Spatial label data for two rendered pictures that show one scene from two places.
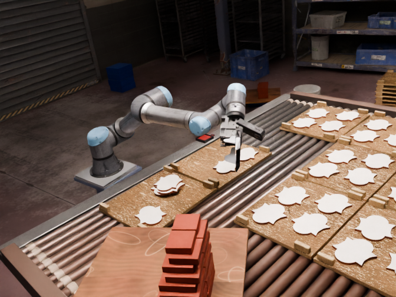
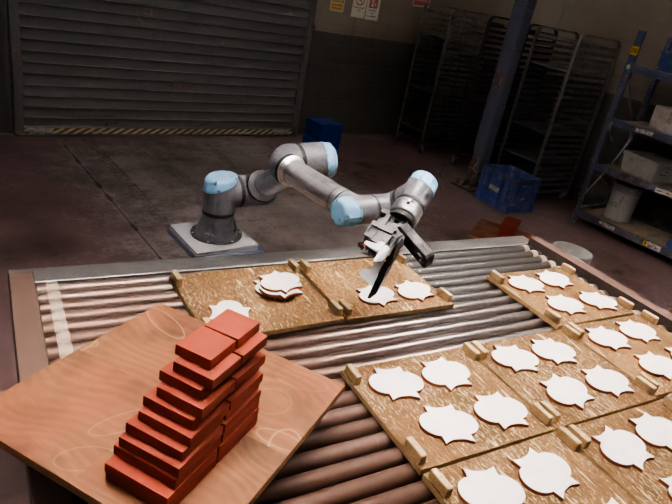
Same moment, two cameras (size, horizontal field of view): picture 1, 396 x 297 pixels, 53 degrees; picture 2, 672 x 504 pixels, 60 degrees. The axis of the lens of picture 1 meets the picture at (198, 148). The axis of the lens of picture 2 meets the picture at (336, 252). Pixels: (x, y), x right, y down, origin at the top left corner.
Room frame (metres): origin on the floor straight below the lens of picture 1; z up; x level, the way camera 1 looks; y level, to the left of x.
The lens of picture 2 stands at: (0.08, -0.20, 1.81)
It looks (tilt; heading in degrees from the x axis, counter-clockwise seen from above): 24 degrees down; 8
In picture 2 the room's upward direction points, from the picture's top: 11 degrees clockwise
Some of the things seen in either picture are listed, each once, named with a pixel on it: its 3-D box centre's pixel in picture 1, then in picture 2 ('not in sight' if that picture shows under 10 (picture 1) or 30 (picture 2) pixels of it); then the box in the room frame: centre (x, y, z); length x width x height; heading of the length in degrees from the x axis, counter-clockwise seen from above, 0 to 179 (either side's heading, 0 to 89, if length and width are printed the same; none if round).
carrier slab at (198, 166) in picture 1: (220, 161); (373, 285); (1.81, -0.11, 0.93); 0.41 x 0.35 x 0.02; 132
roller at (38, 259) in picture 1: (205, 162); (354, 279); (1.88, -0.03, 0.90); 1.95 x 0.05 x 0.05; 131
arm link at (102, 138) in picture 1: (100, 141); (221, 191); (1.97, 0.51, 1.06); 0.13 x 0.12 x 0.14; 138
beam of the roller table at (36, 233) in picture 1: (184, 156); (330, 260); (2.01, 0.08, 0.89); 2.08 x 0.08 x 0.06; 131
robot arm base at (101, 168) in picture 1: (104, 160); (217, 221); (1.97, 0.52, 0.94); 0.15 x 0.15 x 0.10
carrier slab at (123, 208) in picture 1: (158, 199); (255, 299); (1.53, 0.21, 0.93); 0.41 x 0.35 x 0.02; 134
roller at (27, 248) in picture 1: (192, 157); (340, 266); (1.95, 0.03, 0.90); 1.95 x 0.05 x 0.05; 131
